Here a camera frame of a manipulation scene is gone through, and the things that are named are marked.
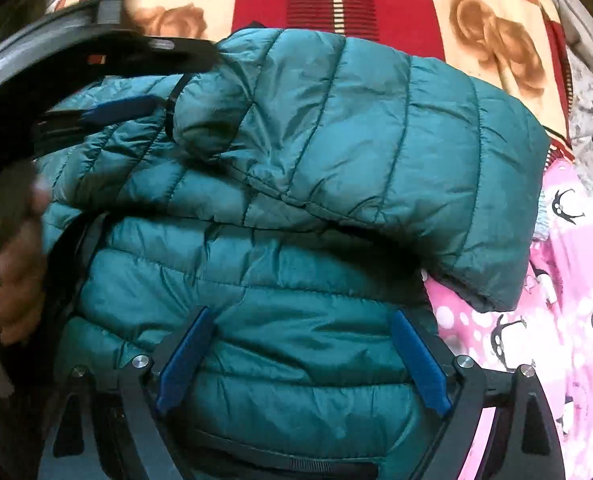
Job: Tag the teal puffer jacket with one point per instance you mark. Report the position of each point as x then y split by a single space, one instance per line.
301 160

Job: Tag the red orange floral blanket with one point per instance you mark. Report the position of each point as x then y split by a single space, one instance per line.
401 20

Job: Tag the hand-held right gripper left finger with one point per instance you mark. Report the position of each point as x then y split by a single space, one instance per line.
184 357

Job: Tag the white patterned cloth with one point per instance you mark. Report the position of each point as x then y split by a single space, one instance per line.
583 100

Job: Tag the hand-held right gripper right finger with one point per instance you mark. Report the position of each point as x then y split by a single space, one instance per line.
422 365

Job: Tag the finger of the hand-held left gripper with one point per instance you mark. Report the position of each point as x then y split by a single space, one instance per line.
176 57
121 107

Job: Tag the pink penguin blanket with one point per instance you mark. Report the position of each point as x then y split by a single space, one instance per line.
566 310

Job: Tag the person's left hand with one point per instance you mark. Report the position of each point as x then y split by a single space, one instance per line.
16 280

